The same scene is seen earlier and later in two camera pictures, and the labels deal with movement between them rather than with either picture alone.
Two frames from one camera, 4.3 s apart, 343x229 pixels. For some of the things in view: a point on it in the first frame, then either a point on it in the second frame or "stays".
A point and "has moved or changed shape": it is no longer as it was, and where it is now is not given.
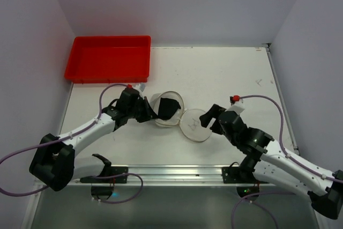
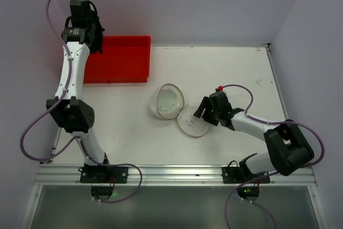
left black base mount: [104, 186] stays
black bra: [168, 108] -> [94, 35]
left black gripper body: [144, 110] -> [96, 35]
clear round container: [188, 120] has moved or changed shape
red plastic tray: [109, 59] stays
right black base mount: [243, 178] stays
